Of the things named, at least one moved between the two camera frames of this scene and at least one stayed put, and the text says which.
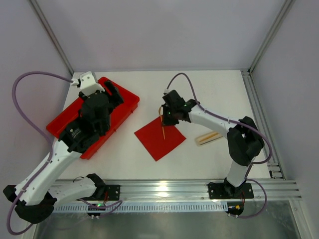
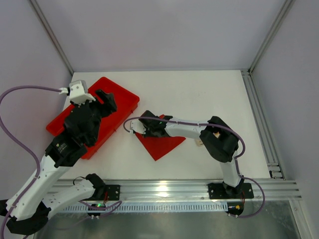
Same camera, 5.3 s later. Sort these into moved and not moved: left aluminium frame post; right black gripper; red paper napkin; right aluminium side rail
Moved: right black gripper
Not moved: red paper napkin; left aluminium frame post; right aluminium side rail
